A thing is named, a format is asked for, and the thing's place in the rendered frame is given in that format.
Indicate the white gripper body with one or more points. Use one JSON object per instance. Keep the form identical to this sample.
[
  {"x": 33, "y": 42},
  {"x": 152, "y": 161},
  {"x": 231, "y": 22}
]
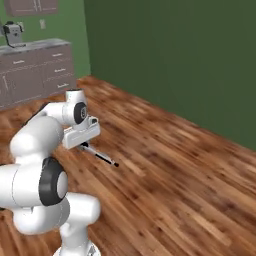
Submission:
[{"x": 81, "y": 135}]

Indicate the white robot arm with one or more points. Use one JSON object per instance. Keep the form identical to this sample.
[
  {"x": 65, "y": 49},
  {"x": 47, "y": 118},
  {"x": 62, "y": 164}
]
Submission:
[{"x": 36, "y": 140}]

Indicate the grey base cupboard run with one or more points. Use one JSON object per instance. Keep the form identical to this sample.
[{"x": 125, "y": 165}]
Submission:
[{"x": 36, "y": 71}]

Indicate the white wall socket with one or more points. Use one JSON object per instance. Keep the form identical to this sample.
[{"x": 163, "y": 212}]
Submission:
[{"x": 42, "y": 24}]

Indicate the grey wall cupboards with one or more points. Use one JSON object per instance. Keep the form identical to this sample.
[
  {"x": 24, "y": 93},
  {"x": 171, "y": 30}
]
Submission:
[{"x": 30, "y": 6}]

